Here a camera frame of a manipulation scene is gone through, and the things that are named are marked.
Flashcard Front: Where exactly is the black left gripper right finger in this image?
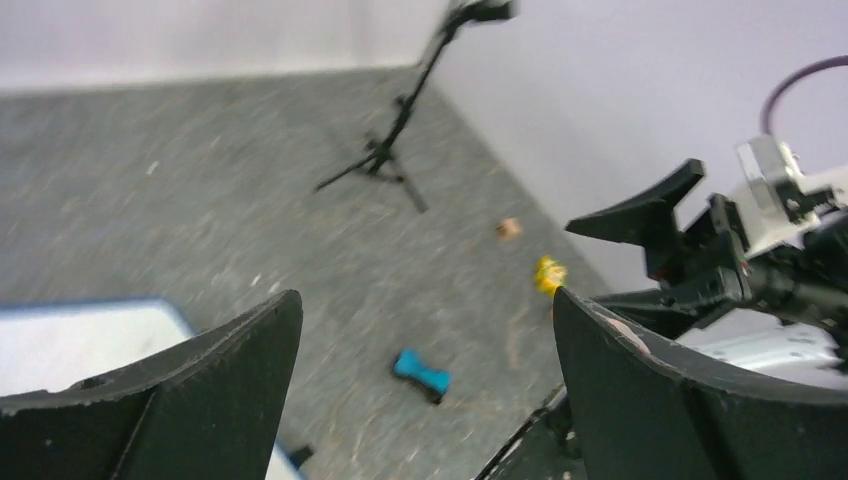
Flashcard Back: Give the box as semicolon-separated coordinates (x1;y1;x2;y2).
553;289;847;479

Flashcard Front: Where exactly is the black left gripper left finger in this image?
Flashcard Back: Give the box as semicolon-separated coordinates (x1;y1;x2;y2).
0;289;305;480

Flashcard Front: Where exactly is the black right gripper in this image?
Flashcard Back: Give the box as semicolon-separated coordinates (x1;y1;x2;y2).
565;158;754;340

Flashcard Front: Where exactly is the blue framed whiteboard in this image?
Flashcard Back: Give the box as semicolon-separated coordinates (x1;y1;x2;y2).
0;296;316;480

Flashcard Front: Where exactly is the blue whiteboard eraser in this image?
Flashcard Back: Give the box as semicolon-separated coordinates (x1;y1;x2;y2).
392;349;452;405

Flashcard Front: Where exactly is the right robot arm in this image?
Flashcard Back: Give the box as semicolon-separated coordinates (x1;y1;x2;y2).
565;158;847;373

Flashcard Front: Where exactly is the yellow toy block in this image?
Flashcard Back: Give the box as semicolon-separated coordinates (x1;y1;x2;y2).
534;255;568;298

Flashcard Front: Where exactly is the small wooden cube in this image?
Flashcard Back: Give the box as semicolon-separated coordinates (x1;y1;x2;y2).
495;217;523;241

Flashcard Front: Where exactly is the black tripod stand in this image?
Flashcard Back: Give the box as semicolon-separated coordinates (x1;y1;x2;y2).
315;0;518;213

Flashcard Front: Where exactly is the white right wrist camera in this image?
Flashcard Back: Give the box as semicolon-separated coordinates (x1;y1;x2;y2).
729;135;847;259

